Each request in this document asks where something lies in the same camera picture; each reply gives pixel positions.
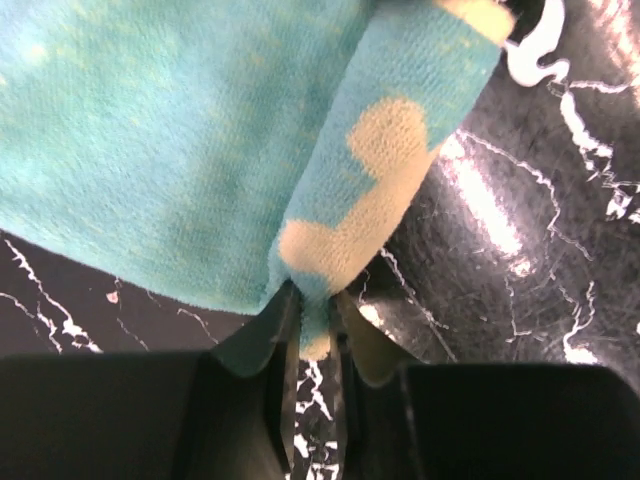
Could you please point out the yellow and green towel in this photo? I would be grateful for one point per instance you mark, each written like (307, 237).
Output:
(210, 151)

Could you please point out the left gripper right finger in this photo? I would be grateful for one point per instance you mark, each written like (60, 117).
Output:
(405, 419)

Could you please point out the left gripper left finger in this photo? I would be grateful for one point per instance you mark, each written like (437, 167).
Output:
(223, 413)

